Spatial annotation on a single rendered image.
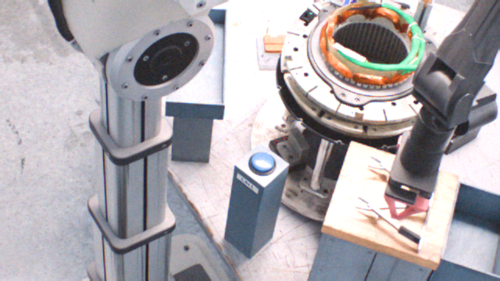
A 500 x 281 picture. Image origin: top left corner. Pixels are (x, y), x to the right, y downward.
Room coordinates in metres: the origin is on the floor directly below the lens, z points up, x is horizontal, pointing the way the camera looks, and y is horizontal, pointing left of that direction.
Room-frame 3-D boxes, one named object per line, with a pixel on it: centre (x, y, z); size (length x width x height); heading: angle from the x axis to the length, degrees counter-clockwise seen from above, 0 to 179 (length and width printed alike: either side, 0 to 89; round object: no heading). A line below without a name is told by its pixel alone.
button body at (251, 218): (0.94, -0.03, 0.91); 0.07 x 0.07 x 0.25; 56
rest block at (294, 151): (1.13, -0.09, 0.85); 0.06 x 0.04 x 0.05; 33
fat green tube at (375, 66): (1.12, -0.20, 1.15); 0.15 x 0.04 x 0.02; 77
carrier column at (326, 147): (1.07, -0.15, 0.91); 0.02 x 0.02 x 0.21
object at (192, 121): (1.15, 0.12, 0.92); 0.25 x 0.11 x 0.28; 7
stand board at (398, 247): (0.89, -0.26, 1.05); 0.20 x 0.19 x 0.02; 79
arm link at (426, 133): (0.83, -0.26, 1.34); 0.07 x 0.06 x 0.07; 129
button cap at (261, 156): (0.94, -0.03, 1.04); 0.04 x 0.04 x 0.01
